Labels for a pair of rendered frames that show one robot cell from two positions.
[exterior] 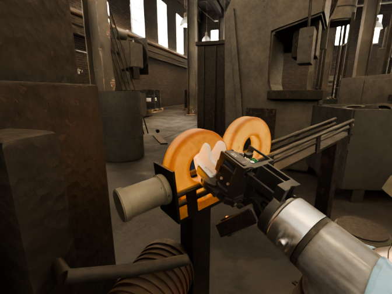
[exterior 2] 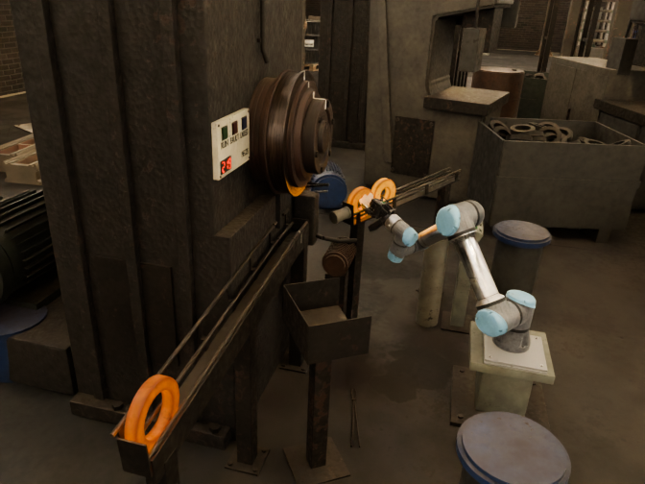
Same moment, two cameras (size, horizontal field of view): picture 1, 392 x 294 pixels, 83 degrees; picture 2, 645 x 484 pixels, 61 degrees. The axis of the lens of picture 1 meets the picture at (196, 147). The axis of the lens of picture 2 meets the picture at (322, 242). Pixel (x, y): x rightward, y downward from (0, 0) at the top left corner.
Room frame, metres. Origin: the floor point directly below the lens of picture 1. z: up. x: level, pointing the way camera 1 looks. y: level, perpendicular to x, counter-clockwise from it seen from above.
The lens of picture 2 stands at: (-2.01, 0.38, 1.61)
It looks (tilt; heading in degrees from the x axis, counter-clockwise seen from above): 24 degrees down; 355
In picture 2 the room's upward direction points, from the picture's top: 3 degrees clockwise
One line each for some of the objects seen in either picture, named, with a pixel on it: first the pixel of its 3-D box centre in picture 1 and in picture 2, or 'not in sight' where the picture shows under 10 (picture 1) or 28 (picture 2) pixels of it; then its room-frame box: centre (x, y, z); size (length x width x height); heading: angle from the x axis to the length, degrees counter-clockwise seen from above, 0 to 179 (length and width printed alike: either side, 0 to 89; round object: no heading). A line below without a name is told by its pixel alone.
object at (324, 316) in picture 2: not in sight; (321, 390); (-0.50, 0.23, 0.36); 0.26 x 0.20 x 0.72; 16
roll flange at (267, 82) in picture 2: not in sight; (274, 132); (0.10, 0.40, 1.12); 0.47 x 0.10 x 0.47; 161
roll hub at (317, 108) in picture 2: not in sight; (319, 136); (0.04, 0.23, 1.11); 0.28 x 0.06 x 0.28; 161
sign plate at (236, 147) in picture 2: not in sight; (232, 142); (-0.21, 0.54, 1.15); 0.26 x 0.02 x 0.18; 161
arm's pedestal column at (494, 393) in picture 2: not in sight; (502, 379); (-0.16, -0.58, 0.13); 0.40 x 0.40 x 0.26; 72
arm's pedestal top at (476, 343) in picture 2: not in sight; (509, 350); (-0.16, -0.58, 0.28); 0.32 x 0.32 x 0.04; 72
